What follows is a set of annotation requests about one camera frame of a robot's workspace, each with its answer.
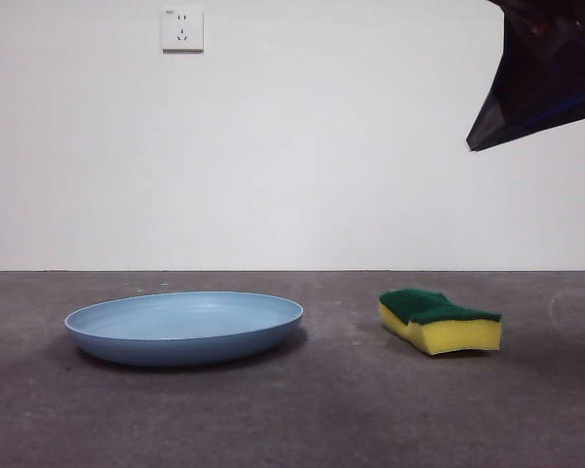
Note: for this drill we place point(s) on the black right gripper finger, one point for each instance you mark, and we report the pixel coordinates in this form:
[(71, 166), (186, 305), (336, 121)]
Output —
[(541, 124), (546, 68)]

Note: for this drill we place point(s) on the yellow sponge with green scourer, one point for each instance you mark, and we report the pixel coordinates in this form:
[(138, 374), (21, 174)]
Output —
[(448, 334)]

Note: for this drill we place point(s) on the light blue round plate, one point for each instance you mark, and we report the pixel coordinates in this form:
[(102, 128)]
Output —
[(185, 331)]

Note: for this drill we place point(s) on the white wall socket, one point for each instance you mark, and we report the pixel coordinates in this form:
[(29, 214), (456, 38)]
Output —
[(183, 30)]

